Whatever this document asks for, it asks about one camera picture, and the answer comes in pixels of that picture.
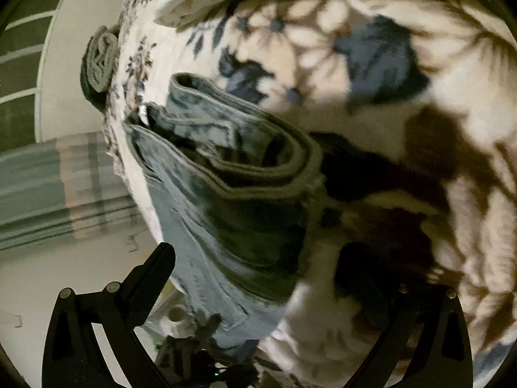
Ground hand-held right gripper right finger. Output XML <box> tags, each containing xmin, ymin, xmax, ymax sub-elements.
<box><xmin>337</xmin><ymin>244</ymin><xmax>474</xmax><ymax>388</ymax></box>

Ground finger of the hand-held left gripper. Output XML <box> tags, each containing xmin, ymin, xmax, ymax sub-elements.
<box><xmin>184</xmin><ymin>314</ymin><xmax>223</xmax><ymax>354</ymax></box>

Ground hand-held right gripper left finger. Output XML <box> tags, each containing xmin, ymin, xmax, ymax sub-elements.
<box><xmin>42</xmin><ymin>242</ymin><xmax>177</xmax><ymax>388</ymax></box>

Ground blue denim pants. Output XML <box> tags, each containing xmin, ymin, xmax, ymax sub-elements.
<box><xmin>123</xmin><ymin>73</ymin><xmax>328</xmax><ymax>352</ymax></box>

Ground striped green floor rug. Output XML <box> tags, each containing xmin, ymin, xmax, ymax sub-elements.
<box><xmin>0</xmin><ymin>131</ymin><xmax>151</xmax><ymax>252</ymax></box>

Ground floral fleece blanket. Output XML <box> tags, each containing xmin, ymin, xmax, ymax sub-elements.
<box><xmin>121</xmin><ymin>0</ymin><xmax>517</xmax><ymax>388</ymax></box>

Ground small-flower print bed sheet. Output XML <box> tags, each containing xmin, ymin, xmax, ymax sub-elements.
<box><xmin>103</xmin><ymin>0</ymin><xmax>170</xmax><ymax>178</ymax></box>

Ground rolled grey cloth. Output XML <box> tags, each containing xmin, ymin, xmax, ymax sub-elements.
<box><xmin>79</xmin><ymin>25</ymin><xmax>122</xmax><ymax>112</ymax></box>

